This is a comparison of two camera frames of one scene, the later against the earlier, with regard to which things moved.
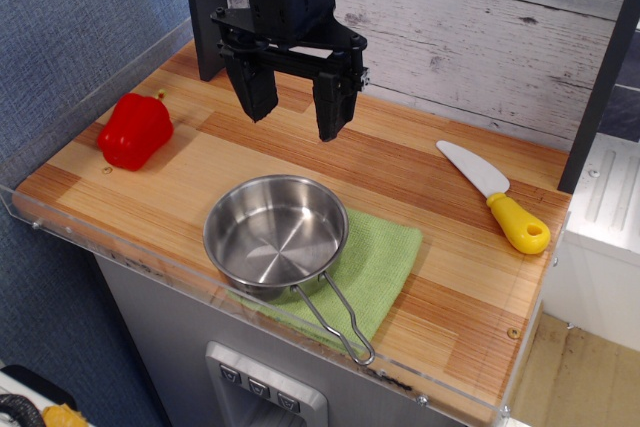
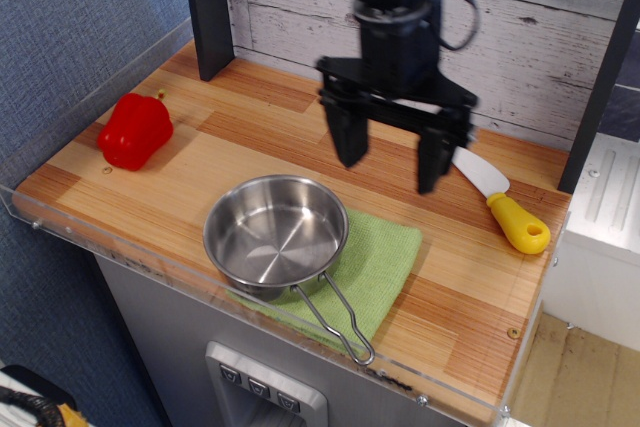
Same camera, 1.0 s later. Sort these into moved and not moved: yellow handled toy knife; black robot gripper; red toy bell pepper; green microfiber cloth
Moved: black robot gripper
Not moved: yellow handled toy knife; green microfiber cloth; red toy bell pepper
